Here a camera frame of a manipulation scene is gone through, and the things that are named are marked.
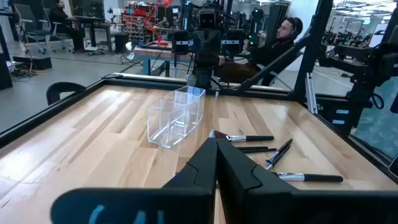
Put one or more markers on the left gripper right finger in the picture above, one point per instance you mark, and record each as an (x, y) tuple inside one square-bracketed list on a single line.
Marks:
[(248, 199)]

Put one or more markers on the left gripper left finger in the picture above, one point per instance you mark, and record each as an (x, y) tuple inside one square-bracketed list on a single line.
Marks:
[(186, 202)]

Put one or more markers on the thin black makeup brush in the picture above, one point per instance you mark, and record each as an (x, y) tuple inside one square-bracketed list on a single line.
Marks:
[(255, 147), (264, 150)]

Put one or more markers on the large fluffy powder brush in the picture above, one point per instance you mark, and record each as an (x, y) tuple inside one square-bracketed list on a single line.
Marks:
[(258, 138)]

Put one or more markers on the medium fluffy makeup brush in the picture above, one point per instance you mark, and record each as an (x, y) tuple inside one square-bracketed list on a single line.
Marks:
[(323, 178)]

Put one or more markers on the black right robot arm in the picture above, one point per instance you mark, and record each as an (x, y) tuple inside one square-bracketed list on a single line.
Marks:
[(202, 77)]

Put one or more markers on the wooden workbench teal legs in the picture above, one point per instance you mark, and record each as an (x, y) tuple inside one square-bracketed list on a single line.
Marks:
[(155, 53)]

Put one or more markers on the black robot with green light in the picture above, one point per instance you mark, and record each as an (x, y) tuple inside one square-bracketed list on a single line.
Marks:
[(257, 25)]

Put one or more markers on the person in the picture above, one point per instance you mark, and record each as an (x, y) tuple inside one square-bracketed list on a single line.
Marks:
[(270, 53), (60, 18)]

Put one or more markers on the shelf with red bins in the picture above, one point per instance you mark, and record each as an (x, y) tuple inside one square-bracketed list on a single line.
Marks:
[(136, 12)]

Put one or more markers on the clear acrylic organizer container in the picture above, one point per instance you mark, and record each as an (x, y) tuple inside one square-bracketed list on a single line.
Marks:
[(161, 124)]

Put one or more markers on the black bin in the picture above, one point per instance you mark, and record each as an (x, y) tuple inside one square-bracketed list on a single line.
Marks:
[(121, 43)]

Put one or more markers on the silver aluminium bar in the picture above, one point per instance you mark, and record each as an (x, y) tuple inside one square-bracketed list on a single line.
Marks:
[(311, 93)]

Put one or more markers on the dark office desk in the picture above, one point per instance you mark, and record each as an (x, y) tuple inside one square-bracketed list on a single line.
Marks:
[(93, 19)]

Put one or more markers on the black chair back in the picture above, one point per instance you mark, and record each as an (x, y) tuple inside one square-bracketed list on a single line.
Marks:
[(62, 86)]

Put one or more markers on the black equipment stand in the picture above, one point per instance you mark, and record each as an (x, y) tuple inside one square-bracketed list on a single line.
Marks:
[(363, 71)]

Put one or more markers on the black floor box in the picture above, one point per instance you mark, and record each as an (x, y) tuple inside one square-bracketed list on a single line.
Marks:
[(34, 62)]

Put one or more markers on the grey office chair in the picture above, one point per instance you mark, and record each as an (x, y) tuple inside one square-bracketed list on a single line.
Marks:
[(25, 15)]

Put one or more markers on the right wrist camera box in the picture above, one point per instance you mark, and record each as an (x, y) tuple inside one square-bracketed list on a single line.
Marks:
[(207, 17)]

